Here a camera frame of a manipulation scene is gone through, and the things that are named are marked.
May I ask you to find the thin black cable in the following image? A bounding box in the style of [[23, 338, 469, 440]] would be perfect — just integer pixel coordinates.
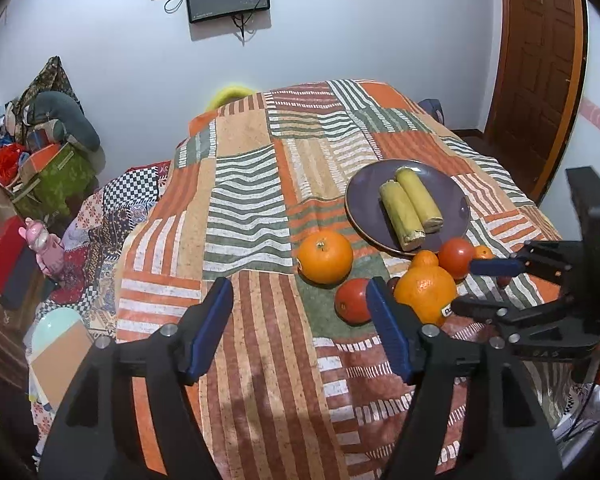
[[555, 350, 600, 443]]

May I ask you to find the pink toy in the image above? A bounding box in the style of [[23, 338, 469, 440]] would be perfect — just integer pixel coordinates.
[[19, 217, 64, 277]]

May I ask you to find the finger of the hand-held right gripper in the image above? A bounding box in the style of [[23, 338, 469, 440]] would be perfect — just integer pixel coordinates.
[[451, 287, 600, 361], [469, 240, 588, 288]]

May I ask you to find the yellow corn cob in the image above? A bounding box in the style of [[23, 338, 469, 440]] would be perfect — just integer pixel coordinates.
[[395, 167, 445, 234], [379, 180, 427, 252]]

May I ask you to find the dark floral cloth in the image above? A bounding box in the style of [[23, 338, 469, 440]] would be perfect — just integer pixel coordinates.
[[14, 56, 84, 117]]

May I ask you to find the red plastic bag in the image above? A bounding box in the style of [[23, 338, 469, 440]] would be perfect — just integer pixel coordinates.
[[0, 142, 31, 187]]

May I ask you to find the knobby orange with sticker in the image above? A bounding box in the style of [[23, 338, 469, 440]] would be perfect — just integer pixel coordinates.
[[393, 250, 458, 328]]

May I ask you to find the orange cardboard box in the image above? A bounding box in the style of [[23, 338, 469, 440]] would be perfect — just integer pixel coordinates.
[[20, 144, 62, 182]]

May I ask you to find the brown cardboard sheet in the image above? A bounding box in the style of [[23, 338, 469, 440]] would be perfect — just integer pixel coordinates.
[[29, 327, 97, 407]]

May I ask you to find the red box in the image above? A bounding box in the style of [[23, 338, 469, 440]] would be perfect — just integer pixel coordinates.
[[0, 216, 29, 297]]

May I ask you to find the mint green round lid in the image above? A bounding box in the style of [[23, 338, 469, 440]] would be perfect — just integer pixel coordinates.
[[30, 307, 88, 361]]

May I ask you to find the purple plate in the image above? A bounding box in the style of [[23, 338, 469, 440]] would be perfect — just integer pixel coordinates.
[[344, 159, 472, 257]]

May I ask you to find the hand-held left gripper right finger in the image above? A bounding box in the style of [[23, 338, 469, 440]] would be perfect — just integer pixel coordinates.
[[365, 276, 566, 480]]

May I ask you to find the round smooth orange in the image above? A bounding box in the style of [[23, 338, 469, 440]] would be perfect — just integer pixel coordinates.
[[297, 230, 355, 286]]

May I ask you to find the green patterned box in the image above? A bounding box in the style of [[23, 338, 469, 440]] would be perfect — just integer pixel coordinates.
[[12, 142, 98, 217]]

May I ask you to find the grey purple bag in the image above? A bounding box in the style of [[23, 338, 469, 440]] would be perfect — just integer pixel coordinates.
[[419, 98, 447, 124]]

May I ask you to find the red tomato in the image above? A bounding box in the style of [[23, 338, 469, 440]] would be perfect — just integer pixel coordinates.
[[437, 237, 477, 281], [334, 278, 373, 324]]

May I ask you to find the striped patchwork blanket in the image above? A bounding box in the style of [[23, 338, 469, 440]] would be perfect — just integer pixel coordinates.
[[115, 79, 600, 480]]

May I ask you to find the brown wooden door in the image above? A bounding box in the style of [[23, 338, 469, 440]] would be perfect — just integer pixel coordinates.
[[482, 0, 588, 206]]

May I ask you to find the black hanging cable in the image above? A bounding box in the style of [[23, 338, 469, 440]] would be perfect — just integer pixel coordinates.
[[231, 12, 257, 45]]

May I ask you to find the grey plush pillow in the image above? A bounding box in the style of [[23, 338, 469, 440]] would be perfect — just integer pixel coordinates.
[[32, 91, 101, 152]]

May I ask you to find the checked patterned quilt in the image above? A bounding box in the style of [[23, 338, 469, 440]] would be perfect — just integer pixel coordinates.
[[30, 161, 173, 441]]

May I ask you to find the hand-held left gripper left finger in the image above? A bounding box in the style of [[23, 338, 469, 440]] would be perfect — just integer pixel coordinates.
[[39, 276, 235, 480]]

